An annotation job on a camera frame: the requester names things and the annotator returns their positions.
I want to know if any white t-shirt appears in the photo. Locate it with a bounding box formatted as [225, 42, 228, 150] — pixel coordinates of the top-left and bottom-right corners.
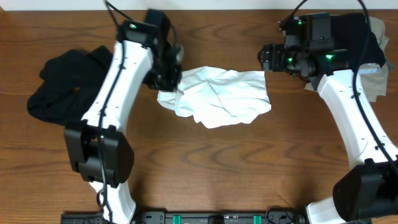
[157, 66, 271, 129]

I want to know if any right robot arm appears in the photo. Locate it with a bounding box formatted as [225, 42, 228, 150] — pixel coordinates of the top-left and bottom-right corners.
[258, 13, 397, 223]

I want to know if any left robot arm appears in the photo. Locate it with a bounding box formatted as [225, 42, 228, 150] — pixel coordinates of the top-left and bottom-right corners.
[60, 9, 183, 223]

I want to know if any light blue folded garment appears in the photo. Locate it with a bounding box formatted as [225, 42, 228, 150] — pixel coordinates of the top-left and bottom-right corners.
[358, 63, 381, 75]

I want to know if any black t-shirt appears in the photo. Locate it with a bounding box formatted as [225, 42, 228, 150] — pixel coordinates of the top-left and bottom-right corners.
[27, 45, 113, 126]

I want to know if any khaki folded garment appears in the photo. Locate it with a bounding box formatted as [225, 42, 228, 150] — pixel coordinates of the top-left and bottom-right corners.
[361, 17, 391, 102]

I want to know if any black mounting rail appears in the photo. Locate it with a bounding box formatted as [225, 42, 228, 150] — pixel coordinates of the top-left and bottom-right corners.
[60, 210, 308, 224]

